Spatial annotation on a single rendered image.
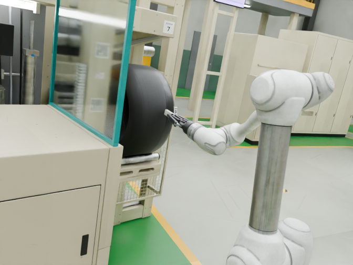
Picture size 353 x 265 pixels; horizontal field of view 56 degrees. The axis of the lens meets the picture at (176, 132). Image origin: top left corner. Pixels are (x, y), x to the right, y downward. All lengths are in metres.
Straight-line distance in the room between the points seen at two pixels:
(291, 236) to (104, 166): 0.73
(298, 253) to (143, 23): 1.60
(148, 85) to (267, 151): 0.92
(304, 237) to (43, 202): 0.92
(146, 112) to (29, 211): 0.97
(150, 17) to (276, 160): 1.43
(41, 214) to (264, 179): 0.70
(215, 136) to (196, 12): 11.06
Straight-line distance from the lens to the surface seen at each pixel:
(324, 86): 1.22
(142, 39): 2.41
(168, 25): 2.37
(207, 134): 1.59
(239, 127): 1.65
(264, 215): 1.19
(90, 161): 1.04
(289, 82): 1.09
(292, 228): 1.37
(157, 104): 1.85
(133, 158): 2.00
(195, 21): 12.51
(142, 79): 1.86
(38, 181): 1.00
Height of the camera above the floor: 1.61
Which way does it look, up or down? 15 degrees down
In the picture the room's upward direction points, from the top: 10 degrees clockwise
